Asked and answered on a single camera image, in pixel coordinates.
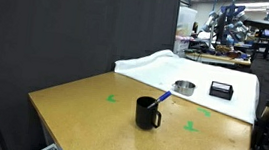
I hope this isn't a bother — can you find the white cloth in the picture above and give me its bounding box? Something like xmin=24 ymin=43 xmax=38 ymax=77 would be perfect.
xmin=109 ymin=43 xmax=264 ymax=126

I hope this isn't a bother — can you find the blue and grey background robot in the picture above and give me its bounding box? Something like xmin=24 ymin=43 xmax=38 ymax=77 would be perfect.
xmin=200 ymin=1 xmax=253 ymax=49

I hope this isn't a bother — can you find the black backdrop curtain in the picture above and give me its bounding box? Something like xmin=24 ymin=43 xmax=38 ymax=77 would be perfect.
xmin=0 ymin=0 xmax=182 ymax=150

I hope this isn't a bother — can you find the small metal pot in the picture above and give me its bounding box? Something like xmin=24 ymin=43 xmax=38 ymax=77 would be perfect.
xmin=171 ymin=78 xmax=198 ymax=99

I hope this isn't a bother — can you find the translucent plastic storage bin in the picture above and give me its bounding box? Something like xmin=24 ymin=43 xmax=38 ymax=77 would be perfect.
xmin=175 ymin=5 xmax=199 ymax=39

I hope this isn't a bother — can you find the wooden background table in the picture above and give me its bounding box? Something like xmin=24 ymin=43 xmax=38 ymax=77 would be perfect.
xmin=183 ymin=49 xmax=253 ymax=69

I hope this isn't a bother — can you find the black box with white label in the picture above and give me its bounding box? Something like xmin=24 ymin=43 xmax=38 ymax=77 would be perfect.
xmin=208 ymin=80 xmax=235 ymax=101

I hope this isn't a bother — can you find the blue pen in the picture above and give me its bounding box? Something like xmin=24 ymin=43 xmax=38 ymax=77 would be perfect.
xmin=146 ymin=88 xmax=173 ymax=112

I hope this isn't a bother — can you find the black mug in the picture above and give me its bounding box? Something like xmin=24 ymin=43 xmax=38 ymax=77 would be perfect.
xmin=133 ymin=94 xmax=164 ymax=133

